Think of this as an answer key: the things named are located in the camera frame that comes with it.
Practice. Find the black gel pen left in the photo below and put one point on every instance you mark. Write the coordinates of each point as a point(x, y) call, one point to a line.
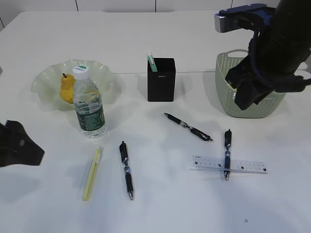
point(127, 170)

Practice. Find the clear water bottle green label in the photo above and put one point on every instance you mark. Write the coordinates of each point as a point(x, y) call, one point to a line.
point(88, 103)

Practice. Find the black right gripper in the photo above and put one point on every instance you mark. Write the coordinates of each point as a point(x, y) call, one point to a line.
point(254, 82)

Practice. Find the green perforated plastic basket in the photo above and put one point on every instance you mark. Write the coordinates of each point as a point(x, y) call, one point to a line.
point(226, 94)

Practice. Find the black blue gel pen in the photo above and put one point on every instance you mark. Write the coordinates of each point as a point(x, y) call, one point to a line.
point(228, 137)

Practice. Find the yellow pear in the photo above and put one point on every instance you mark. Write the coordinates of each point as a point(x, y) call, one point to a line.
point(66, 89)

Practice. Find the black square pen holder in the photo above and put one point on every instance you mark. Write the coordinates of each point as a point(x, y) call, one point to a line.
point(161, 84)

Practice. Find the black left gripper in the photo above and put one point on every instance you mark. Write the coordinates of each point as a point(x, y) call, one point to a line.
point(16, 147)

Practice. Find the yellow-green pen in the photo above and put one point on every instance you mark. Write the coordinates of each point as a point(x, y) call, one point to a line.
point(92, 174)

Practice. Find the mint green utility knife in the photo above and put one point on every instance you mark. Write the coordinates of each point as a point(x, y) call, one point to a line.
point(151, 61)

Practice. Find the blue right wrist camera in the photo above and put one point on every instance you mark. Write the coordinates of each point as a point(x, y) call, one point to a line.
point(249, 17)

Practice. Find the green wavy glass plate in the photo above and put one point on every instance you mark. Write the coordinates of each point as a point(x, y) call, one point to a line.
point(47, 84)

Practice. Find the black gel pen centre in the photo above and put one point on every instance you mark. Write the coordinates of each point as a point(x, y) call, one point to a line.
point(193, 130)

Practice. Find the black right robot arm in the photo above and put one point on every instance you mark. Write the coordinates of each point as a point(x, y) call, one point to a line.
point(280, 43)

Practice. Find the clear plastic ruler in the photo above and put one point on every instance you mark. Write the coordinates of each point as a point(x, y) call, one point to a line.
point(239, 166)

